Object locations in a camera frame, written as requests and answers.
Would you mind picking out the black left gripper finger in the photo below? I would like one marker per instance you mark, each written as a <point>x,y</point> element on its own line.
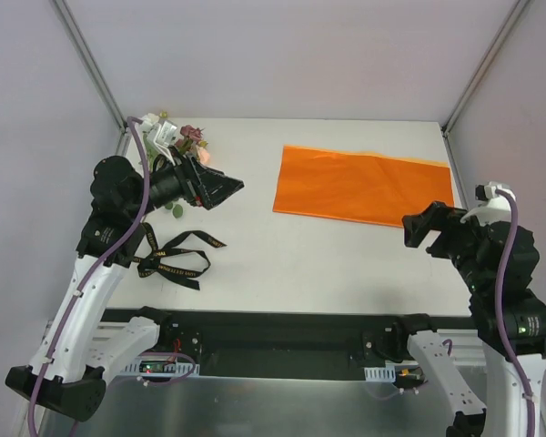
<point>202,173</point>
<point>216,191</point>

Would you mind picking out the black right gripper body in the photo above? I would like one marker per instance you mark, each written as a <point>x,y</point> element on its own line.
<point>443,234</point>

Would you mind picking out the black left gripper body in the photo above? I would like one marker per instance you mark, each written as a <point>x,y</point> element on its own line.
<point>192,183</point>

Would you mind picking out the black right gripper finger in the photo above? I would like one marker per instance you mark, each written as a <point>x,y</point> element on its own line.
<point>417,227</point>
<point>439,212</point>

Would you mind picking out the pink fake rose stem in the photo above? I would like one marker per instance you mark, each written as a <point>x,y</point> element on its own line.
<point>199,150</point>

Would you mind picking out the orange wrapping paper sheet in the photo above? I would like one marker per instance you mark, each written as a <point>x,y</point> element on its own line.
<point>359,187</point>

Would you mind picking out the white fake rose stem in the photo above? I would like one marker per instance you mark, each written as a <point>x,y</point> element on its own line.
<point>152,119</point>

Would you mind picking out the mauve fake rose stem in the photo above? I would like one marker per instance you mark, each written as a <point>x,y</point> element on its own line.
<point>191,137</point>

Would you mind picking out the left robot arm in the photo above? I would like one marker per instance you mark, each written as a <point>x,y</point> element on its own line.
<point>69,374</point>

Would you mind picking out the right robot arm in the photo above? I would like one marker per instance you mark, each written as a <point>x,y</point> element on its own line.
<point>495,257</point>

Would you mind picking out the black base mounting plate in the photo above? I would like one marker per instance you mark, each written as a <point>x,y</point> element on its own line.
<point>275,345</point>

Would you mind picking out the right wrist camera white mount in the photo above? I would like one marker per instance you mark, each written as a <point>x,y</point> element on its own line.
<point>493,204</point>

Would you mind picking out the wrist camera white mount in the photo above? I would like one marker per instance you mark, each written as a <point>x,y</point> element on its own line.
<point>166,153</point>
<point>493,204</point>

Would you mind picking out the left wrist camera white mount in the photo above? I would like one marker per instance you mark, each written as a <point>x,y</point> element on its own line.
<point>166,153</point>

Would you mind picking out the right white slotted cable duct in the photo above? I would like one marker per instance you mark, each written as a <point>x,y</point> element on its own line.
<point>389,374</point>

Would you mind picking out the white slotted cable duct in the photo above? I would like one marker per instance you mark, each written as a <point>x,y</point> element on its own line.
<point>160,368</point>
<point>389,374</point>

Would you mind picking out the left white slotted cable duct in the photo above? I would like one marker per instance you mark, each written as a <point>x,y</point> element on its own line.
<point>160,368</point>

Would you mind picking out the left aluminium frame post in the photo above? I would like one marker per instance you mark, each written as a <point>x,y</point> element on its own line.
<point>85,54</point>

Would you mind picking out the aluminium frame post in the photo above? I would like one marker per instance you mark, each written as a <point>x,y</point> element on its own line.
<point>516,12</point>
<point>85,54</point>

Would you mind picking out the right aluminium frame post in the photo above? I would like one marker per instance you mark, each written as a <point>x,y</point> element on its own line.
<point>516,12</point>

